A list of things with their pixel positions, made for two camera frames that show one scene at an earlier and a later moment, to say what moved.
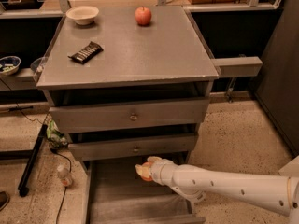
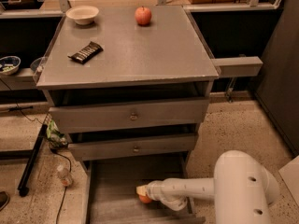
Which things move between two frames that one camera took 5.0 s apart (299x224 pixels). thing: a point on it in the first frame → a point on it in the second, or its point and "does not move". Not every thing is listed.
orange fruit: [149, 178] → [145, 199]
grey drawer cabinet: [126, 85] does not move
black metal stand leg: [23, 191] does not move
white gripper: [159, 171] → [153, 189]
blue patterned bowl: [9, 64] does not move
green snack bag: [54, 136] does not move
